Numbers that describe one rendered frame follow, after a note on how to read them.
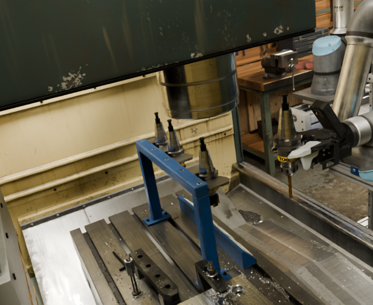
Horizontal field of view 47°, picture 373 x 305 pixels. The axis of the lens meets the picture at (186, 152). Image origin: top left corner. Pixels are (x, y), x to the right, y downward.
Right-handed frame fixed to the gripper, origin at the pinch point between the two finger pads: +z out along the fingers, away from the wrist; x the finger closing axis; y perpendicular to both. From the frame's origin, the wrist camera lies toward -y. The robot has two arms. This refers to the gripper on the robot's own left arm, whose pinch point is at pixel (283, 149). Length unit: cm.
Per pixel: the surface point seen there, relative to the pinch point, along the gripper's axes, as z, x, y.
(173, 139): 10.7, 42.6, 6.3
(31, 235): 60, 96, 50
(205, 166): 11.2, 20.6, 7.9
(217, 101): 20.3, -8.0, -18.4
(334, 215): -47, 33, 52
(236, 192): -40, 96, 66
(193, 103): 24.6, -6.5, -19.0
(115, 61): 39, -12, -31
